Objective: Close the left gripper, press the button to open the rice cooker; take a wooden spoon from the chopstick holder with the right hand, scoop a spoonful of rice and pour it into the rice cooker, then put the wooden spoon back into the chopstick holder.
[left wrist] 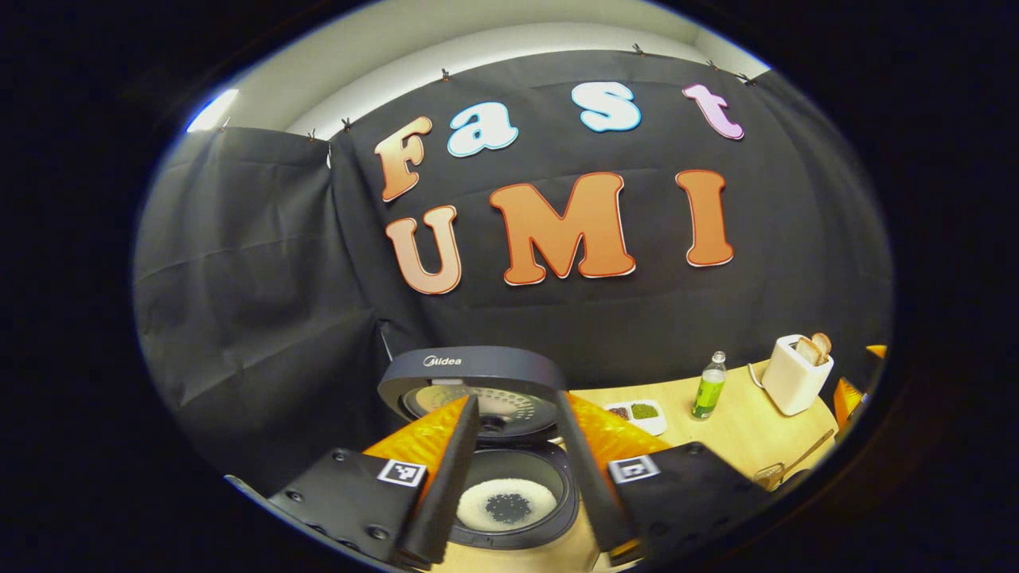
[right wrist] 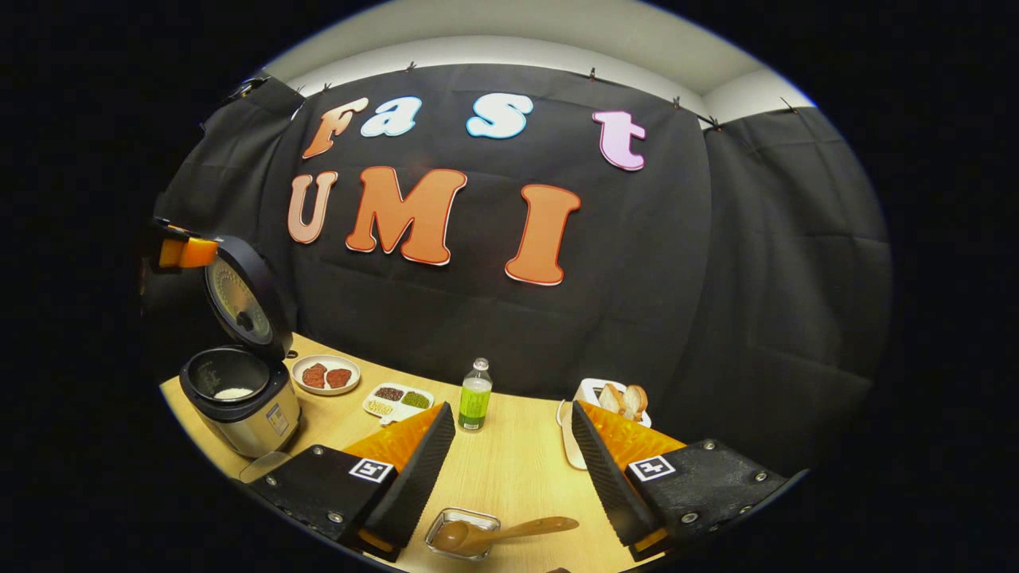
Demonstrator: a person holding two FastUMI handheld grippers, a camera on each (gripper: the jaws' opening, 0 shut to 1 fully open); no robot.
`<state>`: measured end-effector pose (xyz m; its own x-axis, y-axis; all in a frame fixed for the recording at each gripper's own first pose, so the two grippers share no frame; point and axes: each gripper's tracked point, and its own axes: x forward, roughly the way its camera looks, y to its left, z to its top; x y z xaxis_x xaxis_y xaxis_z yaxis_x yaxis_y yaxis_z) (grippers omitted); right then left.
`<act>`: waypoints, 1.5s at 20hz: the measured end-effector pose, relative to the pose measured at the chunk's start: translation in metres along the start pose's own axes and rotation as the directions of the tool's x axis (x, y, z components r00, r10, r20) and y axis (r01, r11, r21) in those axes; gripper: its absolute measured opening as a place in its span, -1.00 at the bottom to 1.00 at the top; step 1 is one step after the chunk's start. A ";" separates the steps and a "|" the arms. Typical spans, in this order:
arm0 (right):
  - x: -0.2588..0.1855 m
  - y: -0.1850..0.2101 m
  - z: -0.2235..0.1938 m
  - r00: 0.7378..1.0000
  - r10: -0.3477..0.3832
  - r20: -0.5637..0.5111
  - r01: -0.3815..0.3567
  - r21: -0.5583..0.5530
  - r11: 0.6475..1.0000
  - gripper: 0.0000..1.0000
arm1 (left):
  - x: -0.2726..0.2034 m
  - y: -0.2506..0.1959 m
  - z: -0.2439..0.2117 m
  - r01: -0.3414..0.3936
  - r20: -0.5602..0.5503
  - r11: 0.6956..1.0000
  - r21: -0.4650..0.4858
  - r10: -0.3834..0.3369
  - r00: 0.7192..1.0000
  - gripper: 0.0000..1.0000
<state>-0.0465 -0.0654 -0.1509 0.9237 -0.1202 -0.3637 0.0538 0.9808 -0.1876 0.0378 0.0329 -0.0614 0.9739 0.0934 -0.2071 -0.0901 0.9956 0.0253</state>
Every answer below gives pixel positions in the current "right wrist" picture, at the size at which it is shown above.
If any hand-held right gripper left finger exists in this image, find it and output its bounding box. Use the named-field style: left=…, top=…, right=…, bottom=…
left=251, top=402, right=457, bottom=563

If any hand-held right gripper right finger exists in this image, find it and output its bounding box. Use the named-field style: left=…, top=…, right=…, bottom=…
left=571, top=400, right=791, bottom=563

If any metal wire chopstick holder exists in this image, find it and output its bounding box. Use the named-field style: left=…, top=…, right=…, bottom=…
left=424, top=507, right=502, bottom=563

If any brown wooden spoon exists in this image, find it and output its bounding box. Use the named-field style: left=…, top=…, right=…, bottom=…
left=430, top=516, right=580, bottom=559

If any black silver rice cooker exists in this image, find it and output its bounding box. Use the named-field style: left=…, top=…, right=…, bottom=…
left=178, top=235, right=303, bottom=460

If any white divided bean dish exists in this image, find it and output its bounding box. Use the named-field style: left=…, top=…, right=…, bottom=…
left=362, top=383, right=435, bottom=426

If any white toaster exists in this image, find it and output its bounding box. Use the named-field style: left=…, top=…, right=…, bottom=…
left=575, top=377, right=654, bottom=431

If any green label plastic bottle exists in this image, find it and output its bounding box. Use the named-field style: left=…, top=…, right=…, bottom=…
left=458, top=357, right=494, bottom=433

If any white round plate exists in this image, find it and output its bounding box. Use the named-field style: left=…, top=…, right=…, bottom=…
left=290, top=354, right=361, bottom=396

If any row of black backdrop clips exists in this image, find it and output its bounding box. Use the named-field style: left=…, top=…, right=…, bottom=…
left=239, top=60, right=801, bottom=132

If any white toaster cable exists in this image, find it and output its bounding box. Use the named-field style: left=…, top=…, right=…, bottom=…
left=556, top=396, right=591, bottom=472

